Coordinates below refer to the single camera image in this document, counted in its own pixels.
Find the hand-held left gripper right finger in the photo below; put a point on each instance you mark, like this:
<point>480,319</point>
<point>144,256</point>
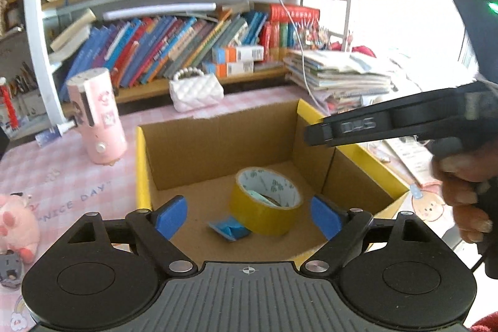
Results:
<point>326,217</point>

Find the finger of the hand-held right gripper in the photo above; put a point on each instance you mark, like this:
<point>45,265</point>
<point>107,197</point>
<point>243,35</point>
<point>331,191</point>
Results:
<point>350,128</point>

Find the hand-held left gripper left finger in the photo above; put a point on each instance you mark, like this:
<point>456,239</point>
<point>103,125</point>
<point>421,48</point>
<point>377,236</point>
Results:
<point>171,217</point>

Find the blue packet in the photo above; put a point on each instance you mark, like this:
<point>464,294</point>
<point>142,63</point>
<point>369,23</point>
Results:
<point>229,229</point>

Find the yellow tape roll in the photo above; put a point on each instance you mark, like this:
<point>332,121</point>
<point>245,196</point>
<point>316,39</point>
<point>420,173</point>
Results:
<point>264,215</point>

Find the yellow cardboard box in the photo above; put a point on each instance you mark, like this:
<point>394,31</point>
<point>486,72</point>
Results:
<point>218,168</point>

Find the pink pig plush toy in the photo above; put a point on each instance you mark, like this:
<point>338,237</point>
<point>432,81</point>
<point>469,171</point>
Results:
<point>17,231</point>

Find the grey toy car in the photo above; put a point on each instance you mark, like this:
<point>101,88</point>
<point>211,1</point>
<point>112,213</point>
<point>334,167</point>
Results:
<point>9,269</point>

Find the person's right hand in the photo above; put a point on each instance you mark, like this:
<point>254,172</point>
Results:
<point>465,196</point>

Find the stack of magazines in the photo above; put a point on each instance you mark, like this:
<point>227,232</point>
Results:
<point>342,69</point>

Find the red thick dictionary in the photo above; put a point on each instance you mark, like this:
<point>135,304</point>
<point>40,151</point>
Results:
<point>293,24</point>

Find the pink checkered tablecloth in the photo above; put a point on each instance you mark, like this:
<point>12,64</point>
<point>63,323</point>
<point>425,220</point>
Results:
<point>58,180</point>

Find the pink cylindrical humidifier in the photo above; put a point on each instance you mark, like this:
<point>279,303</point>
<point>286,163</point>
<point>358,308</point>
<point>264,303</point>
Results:
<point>97,118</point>

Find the white quilted pearl handbag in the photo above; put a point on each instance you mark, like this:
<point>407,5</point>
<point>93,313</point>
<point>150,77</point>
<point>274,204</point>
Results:
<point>196,91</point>

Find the orange white boxes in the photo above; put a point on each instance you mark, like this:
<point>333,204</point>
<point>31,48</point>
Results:
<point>233,59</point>

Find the small spray bottle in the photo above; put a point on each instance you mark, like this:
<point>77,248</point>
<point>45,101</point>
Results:
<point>52,133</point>

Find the row of blue red books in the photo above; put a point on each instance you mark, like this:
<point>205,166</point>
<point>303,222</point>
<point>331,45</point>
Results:
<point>155,48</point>

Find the white desk pen holder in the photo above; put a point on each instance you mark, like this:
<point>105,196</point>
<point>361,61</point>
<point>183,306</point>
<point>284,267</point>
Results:
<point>25,98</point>

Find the red fleece clothing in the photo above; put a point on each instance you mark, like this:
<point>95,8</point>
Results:
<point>486,322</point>

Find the red tassel ornament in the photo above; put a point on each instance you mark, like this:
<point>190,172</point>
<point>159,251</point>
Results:
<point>9,106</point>

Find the white bookshelf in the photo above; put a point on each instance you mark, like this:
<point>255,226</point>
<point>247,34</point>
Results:
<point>39,44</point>

